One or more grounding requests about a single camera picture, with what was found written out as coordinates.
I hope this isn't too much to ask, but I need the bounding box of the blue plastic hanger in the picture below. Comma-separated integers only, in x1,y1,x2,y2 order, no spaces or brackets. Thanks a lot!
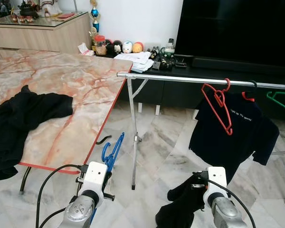
88,132,126,228

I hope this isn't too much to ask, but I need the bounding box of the red plastic hanger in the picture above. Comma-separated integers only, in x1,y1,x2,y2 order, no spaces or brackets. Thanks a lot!
201,78,234,136

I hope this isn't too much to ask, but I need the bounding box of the green plastic hanger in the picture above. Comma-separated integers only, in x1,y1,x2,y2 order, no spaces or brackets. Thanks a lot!
266,90,285,114

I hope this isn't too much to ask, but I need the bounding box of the red hanger with black hook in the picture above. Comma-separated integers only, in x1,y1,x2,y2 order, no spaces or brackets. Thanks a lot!
242,79,258,102

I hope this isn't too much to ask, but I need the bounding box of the marble folding table red edge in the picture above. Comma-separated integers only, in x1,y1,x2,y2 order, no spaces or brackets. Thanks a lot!
0,49,134,193

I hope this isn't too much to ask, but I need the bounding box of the plain black t-shirt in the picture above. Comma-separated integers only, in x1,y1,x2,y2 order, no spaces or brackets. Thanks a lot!
0,85,75,181

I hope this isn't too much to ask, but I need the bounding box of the black television console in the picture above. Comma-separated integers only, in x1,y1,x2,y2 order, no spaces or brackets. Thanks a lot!
93,50,285,122

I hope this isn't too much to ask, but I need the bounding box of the silver metal clothes rack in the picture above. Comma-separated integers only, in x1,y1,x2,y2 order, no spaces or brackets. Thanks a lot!
116,72,285,208

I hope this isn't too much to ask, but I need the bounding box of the navy printed t-shirt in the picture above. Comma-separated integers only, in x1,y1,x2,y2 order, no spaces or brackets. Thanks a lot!
189,89,280,184

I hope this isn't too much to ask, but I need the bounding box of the white paper stack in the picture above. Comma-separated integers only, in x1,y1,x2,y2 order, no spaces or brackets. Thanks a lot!
114,51,155,73

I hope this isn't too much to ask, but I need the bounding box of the white tissue pack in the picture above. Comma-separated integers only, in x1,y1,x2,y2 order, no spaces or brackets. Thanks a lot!
77,42,95,57

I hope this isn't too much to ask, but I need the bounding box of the dark glass bottle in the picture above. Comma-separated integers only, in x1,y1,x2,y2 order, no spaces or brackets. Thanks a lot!
159,50,176,71

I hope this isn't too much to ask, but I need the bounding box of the black red round plush toy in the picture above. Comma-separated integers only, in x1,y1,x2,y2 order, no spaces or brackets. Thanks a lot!
106,39,115,54

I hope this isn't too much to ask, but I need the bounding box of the red-lidded jar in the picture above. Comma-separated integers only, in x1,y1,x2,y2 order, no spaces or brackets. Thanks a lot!
93,35,108,56

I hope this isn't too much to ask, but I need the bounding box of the white round plush toy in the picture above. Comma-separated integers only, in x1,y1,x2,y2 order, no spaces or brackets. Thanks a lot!
122,41,133,54

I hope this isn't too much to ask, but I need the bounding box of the small black figurine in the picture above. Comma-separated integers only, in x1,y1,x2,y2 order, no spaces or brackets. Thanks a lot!
150,46,161,60

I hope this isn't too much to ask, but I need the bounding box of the orange round plush toy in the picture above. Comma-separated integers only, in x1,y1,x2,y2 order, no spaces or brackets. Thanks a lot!
132,41,144,54

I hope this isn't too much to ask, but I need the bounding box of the small black device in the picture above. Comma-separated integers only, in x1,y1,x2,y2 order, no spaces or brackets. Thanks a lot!
175,55,193,68

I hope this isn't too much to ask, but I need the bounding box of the clear plastic bottle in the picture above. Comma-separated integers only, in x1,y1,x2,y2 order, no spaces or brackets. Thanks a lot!
166,38,175,54

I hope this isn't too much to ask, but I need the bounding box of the gold and blue trophy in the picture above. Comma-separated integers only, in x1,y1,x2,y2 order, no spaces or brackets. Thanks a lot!
89,0,102,35

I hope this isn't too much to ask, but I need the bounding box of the black soundbar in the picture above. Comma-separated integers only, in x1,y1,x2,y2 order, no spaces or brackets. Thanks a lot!
192,57,285,77

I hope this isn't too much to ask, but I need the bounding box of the pale seated figurine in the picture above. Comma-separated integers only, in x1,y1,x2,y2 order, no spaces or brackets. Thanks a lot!
37,0,63,17

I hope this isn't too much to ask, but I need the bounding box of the dark teapot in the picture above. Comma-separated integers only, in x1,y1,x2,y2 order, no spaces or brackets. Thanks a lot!
18,1,39,19

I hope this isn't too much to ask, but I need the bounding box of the black flat television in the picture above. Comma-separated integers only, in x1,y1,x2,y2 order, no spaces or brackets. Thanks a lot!
175,0,285,67

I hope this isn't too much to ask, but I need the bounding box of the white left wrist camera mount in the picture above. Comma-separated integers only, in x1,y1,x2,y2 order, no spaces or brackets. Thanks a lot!
77,161,109,196

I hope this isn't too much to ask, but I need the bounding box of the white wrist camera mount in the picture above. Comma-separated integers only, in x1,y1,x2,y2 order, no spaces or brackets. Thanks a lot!
77,161,109,196
202,166,228,206

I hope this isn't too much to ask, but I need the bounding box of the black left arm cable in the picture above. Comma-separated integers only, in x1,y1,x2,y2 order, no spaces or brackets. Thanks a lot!
36,164,87,228

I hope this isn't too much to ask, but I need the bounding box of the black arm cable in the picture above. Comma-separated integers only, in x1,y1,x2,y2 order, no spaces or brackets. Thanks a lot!
194,172,257,228
36,164,87,228

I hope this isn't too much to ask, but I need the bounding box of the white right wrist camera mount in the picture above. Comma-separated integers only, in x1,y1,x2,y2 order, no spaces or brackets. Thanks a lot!
202,166,228,206

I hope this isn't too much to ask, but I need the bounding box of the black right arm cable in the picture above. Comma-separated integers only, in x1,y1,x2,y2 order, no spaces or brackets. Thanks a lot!
194,172,257,228

